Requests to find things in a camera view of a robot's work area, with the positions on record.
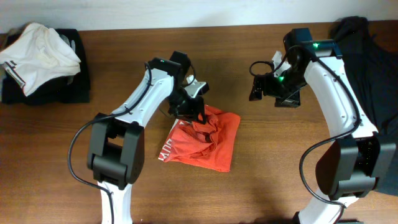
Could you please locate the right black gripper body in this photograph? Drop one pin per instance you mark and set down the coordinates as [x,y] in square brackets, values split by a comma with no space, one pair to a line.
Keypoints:
[285,92]

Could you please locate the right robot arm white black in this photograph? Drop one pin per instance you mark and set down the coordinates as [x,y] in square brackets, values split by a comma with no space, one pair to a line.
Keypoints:
[358,157]

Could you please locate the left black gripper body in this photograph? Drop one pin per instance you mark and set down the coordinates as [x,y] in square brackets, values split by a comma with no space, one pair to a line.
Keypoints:
[183,105]

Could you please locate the black folded garment on left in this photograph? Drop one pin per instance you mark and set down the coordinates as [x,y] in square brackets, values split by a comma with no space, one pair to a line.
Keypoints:
[75,89]

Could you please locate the black garment on right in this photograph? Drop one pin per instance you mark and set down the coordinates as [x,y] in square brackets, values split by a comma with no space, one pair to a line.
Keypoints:
[372,74]

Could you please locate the orange t-shirt with white logo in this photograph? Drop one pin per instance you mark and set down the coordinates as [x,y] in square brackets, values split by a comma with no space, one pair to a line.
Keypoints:
[208,145]

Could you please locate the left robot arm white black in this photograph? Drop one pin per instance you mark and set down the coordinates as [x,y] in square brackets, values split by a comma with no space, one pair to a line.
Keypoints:
[116,152]

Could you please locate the white crumpled garment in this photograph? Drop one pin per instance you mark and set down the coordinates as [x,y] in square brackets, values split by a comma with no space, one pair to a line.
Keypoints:
[38,56]

